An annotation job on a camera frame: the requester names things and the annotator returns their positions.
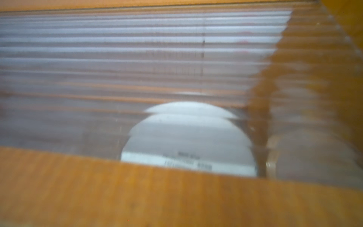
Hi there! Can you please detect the wooden three-tier shelf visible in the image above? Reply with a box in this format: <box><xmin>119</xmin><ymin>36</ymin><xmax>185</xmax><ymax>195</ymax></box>
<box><xmin>1</xmin><ymin>1</ymin><xmax>363</xmax><ymax>227</ymax></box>

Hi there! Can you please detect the white seed can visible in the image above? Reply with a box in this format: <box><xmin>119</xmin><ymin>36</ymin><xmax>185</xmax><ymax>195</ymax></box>
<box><xmin>120</xmin><ymin>101</ymin><xmax>258</xmax><ymax>177</ymax></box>

